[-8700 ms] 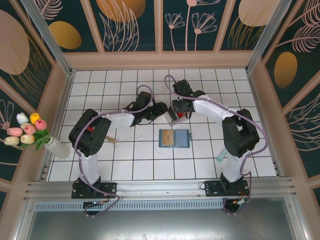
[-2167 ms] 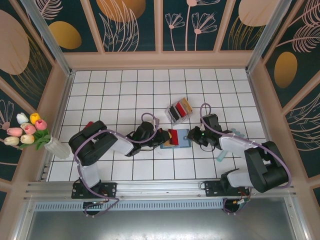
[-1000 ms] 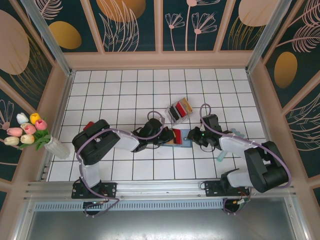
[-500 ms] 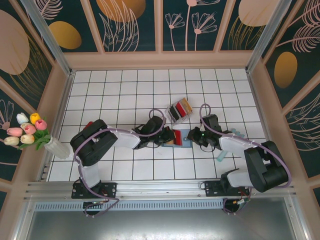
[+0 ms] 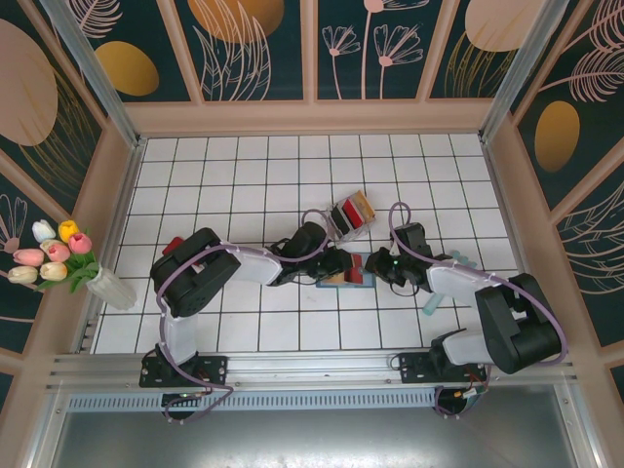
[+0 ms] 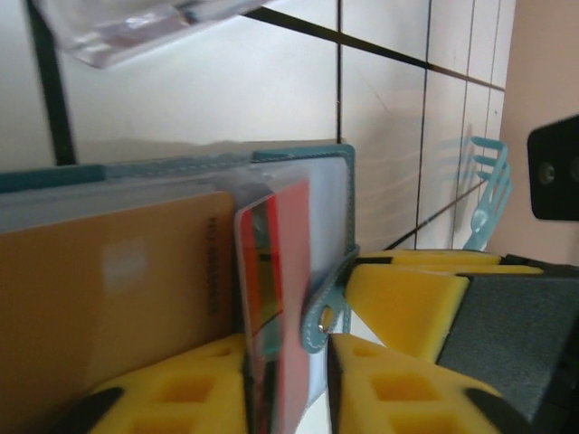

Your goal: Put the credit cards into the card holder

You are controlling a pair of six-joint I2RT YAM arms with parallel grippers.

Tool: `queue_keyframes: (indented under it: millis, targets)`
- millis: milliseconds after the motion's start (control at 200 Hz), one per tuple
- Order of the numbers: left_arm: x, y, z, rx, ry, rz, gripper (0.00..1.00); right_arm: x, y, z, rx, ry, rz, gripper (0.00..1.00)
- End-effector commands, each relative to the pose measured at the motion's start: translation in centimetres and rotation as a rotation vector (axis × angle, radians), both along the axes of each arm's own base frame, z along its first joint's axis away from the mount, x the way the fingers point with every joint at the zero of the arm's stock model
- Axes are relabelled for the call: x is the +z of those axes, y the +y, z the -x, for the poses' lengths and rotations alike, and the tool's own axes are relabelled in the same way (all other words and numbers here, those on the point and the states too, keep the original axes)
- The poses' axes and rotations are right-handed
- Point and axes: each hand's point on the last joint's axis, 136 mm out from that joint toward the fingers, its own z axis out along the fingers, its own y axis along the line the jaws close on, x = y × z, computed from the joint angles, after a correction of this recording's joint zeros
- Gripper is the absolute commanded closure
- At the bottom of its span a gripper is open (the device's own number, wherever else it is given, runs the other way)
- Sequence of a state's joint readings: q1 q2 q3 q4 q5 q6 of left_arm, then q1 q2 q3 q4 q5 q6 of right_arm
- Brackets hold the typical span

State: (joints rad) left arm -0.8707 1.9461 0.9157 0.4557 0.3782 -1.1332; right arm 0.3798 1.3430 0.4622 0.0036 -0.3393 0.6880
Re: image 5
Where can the tan credit card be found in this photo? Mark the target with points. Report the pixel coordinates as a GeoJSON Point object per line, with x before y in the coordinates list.
{"type": "Point", "coordinates": [336, 281]}
{"type": "Point", "coordinates": [366, 205]}

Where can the teal leather card holder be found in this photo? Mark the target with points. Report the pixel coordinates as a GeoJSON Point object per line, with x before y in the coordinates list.
{"type": "Point", "coordinates": [369, 283]}

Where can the clear acrylic card box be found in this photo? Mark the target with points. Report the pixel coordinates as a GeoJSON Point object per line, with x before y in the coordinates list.
{"type": "Point", "coordinates": [351, 233]}

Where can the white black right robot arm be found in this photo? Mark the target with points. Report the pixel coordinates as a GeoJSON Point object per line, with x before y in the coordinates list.
{"type": "Point", "coordinates": [512, 322]}

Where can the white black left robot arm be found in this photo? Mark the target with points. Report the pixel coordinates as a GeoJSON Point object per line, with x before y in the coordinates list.
{"type": "Point", "coordinates": [195, 273]}

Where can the black credit card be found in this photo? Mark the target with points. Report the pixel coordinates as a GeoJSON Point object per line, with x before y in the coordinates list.
{"type": "Point", "coordinates": [337, 218]}

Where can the teal plastic comb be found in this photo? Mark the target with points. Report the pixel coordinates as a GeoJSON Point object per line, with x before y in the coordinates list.
{"type": "Point", "coordinates": [431, 306]}

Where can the white ribbed vase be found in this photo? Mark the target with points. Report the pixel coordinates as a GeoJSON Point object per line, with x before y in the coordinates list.
{"type": "Point", "coordinates": [114, 292]}

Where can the bright pink tulip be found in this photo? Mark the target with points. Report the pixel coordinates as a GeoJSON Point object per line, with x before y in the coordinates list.
{"type": "Point", "coordinates": [80, 243]}

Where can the pale pink cream tulip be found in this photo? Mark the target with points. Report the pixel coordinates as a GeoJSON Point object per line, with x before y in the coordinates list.
{"type": "Point", "coordinates": [56, 250]}

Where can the cream yellow tulip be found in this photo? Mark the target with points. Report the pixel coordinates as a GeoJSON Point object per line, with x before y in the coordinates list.
{"type": "Point", "coordinates": [53, 270]}

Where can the light pink tulip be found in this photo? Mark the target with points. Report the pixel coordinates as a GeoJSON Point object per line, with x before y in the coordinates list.
{"type": "Point", "coordinates": [28, 257]}

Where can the cream white tulip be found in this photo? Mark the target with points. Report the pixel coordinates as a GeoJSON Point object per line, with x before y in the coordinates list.
{"type": "Point", "coordinates": [23, 274]}

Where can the aluminium mounting rail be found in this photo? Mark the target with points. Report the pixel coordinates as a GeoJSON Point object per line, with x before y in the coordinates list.
{"type": "Point", "coordinates": [312, 363]}

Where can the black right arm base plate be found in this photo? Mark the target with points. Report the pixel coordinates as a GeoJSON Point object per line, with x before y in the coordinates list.
{"type": "Point", "coordinates": [414, 368]}

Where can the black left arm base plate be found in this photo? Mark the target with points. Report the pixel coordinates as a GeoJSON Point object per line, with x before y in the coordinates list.
{"type": "Point", "coordinates": [214, 370]}

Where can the aluminium corner post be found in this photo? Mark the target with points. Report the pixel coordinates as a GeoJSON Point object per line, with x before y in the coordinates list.
{"type": "Point", "coordinates": [97, 78]}
{"type": "Point", "coordinates": [521, 68]}

